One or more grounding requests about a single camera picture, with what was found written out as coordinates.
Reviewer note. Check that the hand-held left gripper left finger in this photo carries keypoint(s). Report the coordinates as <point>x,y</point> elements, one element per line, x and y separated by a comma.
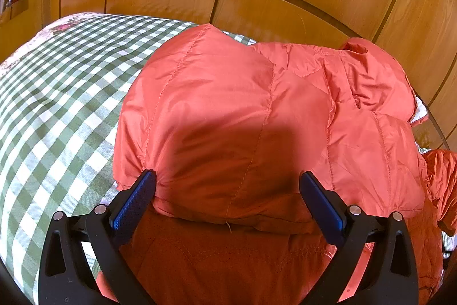
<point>132,199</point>

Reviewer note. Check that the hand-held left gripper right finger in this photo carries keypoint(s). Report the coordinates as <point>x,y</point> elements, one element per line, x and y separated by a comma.
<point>323,205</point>

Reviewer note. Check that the orange puffer jacket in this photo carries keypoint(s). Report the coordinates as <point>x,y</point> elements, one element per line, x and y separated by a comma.
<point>250,112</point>

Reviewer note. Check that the green white checkered bedspread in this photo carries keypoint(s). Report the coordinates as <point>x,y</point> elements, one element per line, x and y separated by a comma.
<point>60,87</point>

